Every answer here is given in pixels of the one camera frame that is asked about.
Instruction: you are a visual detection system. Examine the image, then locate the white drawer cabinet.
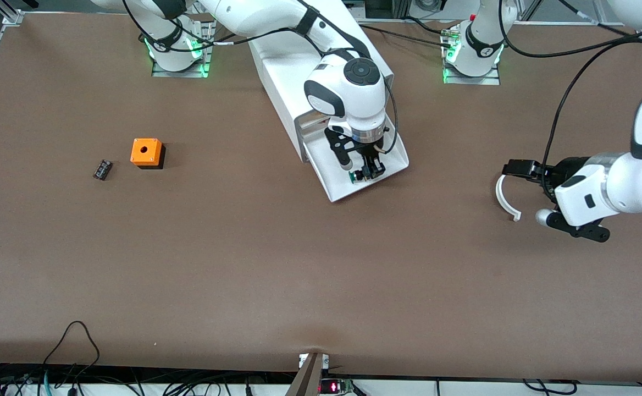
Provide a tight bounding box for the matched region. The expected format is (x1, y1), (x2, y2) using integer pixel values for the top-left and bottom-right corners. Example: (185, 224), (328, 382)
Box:
(243, 0), (394, 163)

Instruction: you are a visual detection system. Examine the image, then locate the white curved plastic piece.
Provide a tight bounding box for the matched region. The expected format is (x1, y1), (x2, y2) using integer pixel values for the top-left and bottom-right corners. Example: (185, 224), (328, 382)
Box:
(495, 173), (522, 222)

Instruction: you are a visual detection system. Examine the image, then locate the circuit board red display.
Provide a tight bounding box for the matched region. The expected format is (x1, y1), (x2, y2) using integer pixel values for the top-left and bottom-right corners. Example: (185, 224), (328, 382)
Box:
(320, 378), (357, 396)

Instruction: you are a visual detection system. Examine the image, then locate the orange and black box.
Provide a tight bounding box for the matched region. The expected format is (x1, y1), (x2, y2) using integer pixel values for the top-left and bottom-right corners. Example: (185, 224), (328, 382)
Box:
(130, 137), (167, 171)

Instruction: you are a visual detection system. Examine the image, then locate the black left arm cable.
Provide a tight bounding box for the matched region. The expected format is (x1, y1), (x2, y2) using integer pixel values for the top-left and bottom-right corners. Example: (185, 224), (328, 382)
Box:
(497, 0), (642, 171)

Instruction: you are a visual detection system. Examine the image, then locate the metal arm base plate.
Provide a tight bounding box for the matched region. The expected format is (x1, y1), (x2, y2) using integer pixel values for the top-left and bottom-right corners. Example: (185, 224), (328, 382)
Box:
(151, 14), (215, 79)
(442, 26), (501, 86)

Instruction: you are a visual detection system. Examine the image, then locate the black cable on table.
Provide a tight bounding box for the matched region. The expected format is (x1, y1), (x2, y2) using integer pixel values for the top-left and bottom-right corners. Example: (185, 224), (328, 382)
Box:
(357, 22), (455, 49)

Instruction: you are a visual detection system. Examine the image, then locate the grey camera stand post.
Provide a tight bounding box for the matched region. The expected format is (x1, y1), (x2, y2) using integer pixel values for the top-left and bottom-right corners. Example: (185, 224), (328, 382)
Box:
(285, 352), (328, 396)

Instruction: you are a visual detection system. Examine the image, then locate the black cable below table edge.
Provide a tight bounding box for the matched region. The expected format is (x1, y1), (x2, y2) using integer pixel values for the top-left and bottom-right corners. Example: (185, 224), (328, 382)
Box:
(522, 378), (577, 396)

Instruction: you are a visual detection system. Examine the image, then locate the black cable bundle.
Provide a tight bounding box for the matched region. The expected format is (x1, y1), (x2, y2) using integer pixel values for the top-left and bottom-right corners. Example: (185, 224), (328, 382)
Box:
(0, 360), (300, 396)

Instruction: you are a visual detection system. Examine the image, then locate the black looped cable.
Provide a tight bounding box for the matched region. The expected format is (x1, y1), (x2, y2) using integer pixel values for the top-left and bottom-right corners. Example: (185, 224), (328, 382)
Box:
(42, 321), (102, 380)

